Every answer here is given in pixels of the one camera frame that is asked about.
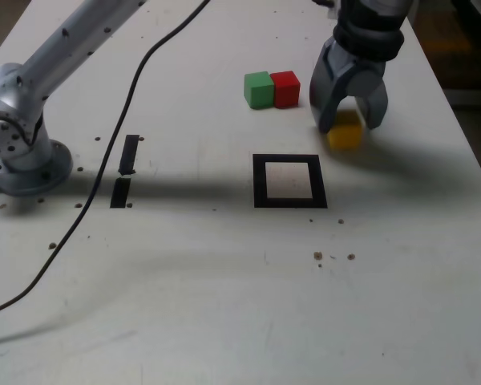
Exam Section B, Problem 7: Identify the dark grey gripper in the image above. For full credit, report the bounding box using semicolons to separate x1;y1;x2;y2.
309;39;389;135

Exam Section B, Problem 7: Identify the red cube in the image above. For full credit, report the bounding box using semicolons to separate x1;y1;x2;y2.
269;71;301;109

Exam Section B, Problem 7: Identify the yellow cube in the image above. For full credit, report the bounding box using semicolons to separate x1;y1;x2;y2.
326;111;364;152

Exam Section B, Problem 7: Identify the black tape strip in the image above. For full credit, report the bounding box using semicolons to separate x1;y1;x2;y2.
109;134;140;209

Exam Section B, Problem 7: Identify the black cable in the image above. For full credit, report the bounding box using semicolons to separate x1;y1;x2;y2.
0;0;212;318

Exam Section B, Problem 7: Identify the green cube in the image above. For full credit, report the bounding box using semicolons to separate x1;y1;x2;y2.
243;71;276;110

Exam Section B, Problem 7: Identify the black tape square outline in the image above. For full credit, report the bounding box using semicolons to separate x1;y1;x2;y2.
252;153;329;209

